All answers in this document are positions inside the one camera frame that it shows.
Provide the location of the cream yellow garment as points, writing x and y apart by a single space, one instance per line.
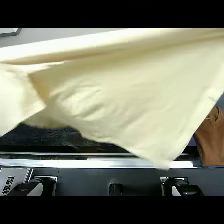
126 96

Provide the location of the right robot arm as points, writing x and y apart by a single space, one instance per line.
181 188

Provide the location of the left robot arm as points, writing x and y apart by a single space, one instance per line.
23 188

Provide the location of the silver frame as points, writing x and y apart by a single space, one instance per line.
83 163

